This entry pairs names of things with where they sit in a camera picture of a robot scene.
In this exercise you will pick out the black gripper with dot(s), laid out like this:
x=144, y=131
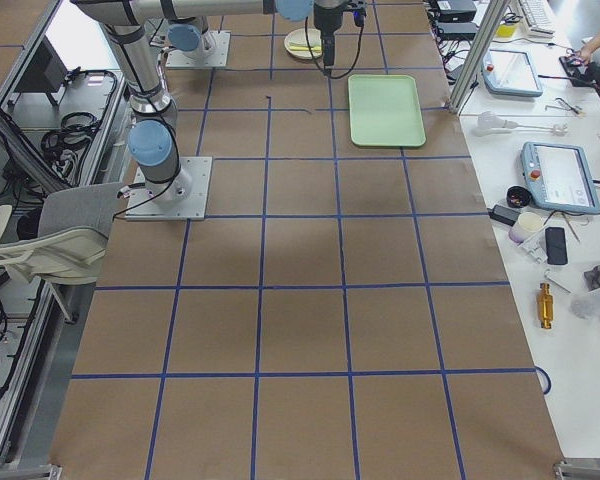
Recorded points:
x=325, y=20

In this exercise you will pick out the yellow plastic fork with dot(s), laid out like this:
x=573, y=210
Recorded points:
x=309, y=48

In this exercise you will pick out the cream round plate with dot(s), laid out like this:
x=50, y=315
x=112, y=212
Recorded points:
x=299, y=36

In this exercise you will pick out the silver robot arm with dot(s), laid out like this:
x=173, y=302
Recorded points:
x=152, y=141

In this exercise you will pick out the person hand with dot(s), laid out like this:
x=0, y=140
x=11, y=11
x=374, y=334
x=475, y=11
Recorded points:
x=585, y=53

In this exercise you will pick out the light green tray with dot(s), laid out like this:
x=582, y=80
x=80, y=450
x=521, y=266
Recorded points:
x=384, y=111

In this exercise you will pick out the yellow container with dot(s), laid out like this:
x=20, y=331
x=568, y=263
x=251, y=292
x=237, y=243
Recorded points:
x=508, y=26

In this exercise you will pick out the far blue teach pendant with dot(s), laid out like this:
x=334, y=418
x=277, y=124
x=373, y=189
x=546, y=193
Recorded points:
x=510, y=72

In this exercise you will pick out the blue teach pendant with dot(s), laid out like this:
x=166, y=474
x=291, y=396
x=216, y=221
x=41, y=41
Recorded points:
x=510, y=72
x=558, y=178

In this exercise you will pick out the white plastic bulb tool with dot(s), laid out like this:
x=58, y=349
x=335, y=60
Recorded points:
x=490, y=123

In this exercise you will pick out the white keyboard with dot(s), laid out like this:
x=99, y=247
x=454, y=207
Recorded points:
x=536, y=18

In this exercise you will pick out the black power adapter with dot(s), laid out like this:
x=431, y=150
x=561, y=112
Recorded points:
x=504, y=215

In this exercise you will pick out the black round container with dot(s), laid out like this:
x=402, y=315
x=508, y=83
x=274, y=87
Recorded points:
x=518, y=197

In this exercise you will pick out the near blue teach pendant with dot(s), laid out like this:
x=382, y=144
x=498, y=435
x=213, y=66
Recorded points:
x=558, y=178

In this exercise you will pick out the white paper cup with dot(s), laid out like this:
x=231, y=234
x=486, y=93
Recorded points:
x=526, y=225

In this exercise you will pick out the black smartphone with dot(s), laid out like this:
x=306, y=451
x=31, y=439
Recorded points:
x=556, y=248

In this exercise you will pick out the grey office chair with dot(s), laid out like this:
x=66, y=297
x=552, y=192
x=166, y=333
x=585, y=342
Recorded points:
x=72, y=238

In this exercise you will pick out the gold metal fitting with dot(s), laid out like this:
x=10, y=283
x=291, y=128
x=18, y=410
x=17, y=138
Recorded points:
x=544, y=302

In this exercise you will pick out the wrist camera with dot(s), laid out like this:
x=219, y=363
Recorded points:
x=358, y=10

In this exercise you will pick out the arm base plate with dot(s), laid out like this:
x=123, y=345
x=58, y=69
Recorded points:
x=200, y=50
x=185, y=198

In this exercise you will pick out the aluminium frame post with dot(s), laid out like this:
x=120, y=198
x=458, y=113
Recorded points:
x=490, y=21

